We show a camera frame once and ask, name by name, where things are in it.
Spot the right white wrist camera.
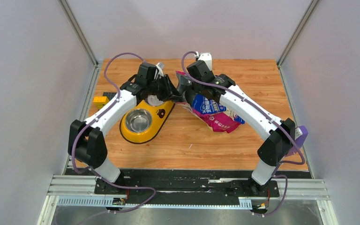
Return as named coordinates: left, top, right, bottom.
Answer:
left=195, top=52, right=212, bottom=71

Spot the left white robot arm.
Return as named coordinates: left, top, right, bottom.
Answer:
left=68, top=62, right=180, bottom=194

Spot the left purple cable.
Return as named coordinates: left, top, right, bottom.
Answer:
left=70, top=52, right=157, bottom=215

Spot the purple object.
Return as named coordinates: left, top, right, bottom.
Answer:
left=286, top=126, right=308, bottom=157

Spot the purple cable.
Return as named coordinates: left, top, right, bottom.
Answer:
left=70, top=52, right=157, bottom=215
left=180, top=51, right=306, bottom=218

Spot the dark grey toy baseplate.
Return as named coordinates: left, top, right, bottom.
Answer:
left=103, top=92, right=117, bottom=100

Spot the colourful pet food bag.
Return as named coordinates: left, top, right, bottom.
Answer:
left=175, top=71, right=245, bottom=133

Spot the yellow double pet bowl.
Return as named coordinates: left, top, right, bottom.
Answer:
left=120, top=96, right=175, bottom=144

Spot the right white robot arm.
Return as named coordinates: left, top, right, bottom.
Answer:
left=183, top=60, right=296, bottom=196

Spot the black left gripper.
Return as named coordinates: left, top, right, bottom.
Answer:
left=147, top=74, right=182, bottom=102

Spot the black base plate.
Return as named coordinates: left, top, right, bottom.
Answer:
left=93, top=169, right=280, bottom=204

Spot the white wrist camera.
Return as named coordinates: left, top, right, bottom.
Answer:
left=154, top=62, right=165, bottom=80
left=195, top=52, right=212, bottom=71

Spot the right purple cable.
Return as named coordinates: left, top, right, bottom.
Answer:
left=180, top=51, right=306, bottom=218

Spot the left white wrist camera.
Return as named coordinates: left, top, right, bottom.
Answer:
left=154, top=62, right=165, bottom=80

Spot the white slotted cable duct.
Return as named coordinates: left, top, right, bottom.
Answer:
left=57, top=196, right=253, bottom=210

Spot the yellow toy brick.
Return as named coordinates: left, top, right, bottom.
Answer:
left=92, top=96, right=110, bottom=110

